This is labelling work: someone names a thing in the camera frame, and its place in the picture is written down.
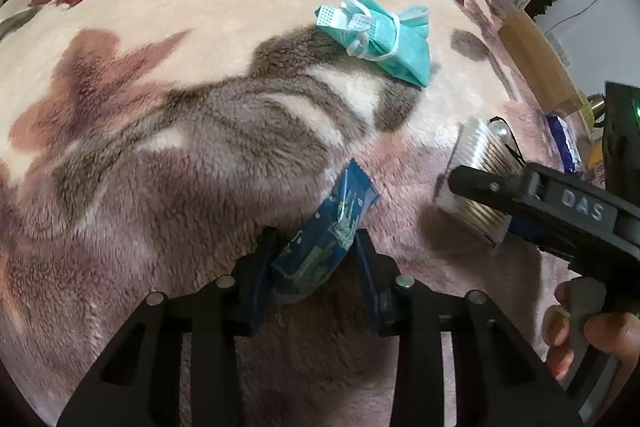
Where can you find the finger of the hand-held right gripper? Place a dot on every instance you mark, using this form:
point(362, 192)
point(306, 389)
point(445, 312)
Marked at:
point(550, 199)
point(527, 229)

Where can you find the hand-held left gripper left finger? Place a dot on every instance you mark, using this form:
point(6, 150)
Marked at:
point(262, 277)

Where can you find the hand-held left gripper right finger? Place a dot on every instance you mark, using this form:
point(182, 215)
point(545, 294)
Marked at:
point(367, 277)

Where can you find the blue printed packet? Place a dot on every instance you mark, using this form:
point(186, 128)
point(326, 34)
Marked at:
point(325, 242)

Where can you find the clear cotton swab box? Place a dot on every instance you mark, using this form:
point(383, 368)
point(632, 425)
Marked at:
point(480, 147)

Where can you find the person's right hand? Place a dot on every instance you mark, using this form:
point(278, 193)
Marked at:
point(557, 332)

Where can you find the blue white box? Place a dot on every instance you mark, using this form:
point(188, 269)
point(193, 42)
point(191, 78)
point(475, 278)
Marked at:
point(565, 142)

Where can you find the wooden bed board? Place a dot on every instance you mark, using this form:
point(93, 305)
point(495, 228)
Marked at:
point(537, 62)

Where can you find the white power strip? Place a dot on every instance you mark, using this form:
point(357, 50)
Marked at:
point(558, 49)

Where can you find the teal face mask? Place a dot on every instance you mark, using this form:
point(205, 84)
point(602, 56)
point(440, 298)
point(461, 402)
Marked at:
point(400, 47)

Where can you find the floral plush blanket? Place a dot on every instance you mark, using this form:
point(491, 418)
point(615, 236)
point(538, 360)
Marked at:
point(200, 7)

